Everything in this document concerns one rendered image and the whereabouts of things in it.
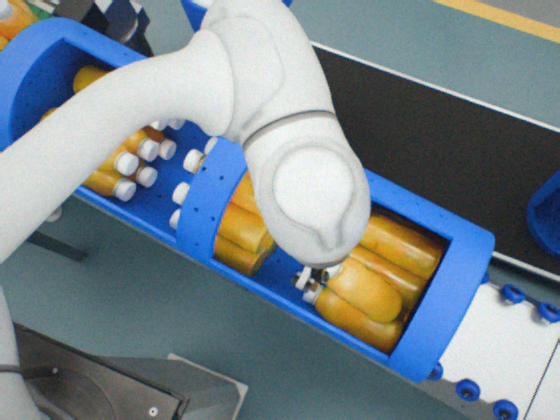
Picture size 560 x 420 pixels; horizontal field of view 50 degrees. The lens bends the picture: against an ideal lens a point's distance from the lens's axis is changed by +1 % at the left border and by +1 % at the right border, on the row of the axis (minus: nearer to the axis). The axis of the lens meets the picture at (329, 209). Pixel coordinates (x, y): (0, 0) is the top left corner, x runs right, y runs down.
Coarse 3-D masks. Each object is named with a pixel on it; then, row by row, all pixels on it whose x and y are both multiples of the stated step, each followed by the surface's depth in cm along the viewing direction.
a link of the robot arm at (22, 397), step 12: (0, 372) 87; (12, 372) 89; (0, 384) 85; (12, 384) 87; (24, 384) 91; (0, 396) 84; (12, 396) 86; (24, 396) 89; (0, 408) 83; (12, 408) 85; (24, 408) 87; (36, 408) 91
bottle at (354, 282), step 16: (336, 272) 92; (352, 272) 93; (368, 272) 95; (336, 288) 93; (352, 288) 93; (368, 288) 95; (384, 288) 98; (352, 304) 97; (368, 304) 97; (384, 304) 98; (400, 304) 101; (384, 320) 101
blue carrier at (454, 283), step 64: (0, 64) 101; (64, 64) 116; (0, 128) 103; (192, 128) 123; (192, 192) 95; (384, 192) 97; (192, 256) 104; (448, 256) 91; (320, 320) 99; (448, 320) 89
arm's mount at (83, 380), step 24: (24, 336) 107; (24, 360) 105; (48, 360) 105; (72, 360) 105; (96, 360) 109; (48, 384) 104; (72, 384) 103; (96, 384) 103; (120, 384) 103; (144, 384) 103; (72, 408) 102; (96, 408) 102; (120, 408) 102; (144, 408) 102; (168, 408) 101
